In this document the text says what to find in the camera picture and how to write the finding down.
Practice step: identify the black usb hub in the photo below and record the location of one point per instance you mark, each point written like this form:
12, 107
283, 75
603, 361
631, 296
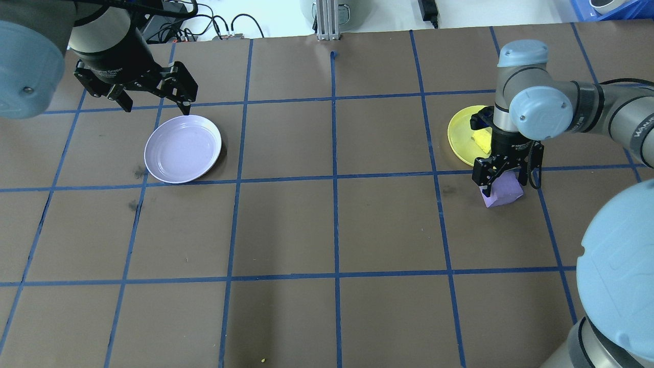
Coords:
230, 36

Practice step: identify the purple foam block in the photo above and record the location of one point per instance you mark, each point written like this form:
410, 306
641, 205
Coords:
506, 195

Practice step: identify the white mug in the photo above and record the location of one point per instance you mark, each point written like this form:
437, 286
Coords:
605, 4

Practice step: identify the yellow round plate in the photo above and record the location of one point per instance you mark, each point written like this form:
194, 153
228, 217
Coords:
461, 135

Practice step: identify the yellow foam block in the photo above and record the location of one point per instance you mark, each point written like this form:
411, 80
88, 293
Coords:
481, 140

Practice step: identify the black computer with label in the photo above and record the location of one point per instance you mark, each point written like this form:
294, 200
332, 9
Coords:
163, 23

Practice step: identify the aluminium profile post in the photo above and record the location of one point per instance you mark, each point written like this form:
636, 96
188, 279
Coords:
327, 20

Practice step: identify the black power adapter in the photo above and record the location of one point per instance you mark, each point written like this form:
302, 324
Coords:
428, 10

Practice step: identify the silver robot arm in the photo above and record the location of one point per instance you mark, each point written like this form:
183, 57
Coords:
541, 110
25, 66

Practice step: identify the blue plastic bin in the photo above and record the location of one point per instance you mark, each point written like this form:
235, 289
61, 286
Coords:
628, 7

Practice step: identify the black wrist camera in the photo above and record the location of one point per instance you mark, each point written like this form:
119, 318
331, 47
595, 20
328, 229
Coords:
480, 121

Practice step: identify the lilac round plate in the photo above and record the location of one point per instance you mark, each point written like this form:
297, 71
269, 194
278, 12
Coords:
183, 148

